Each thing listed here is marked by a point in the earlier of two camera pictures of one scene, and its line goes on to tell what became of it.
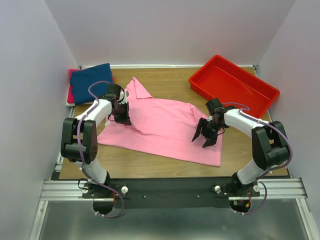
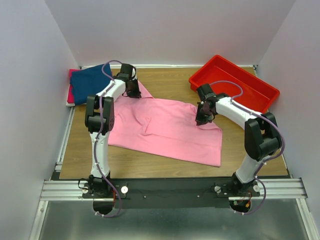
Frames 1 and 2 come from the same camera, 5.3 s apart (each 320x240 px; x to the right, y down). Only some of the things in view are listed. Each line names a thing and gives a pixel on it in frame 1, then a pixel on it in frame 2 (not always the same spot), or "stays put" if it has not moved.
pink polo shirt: (166, 126) stays put
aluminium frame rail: (72, 191) stays put
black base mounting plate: (170, 193) stays put
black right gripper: (201, 123) -> (199, 120)
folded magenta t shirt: (71, 97) stays put
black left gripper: (125, 119) -> (137, 94)
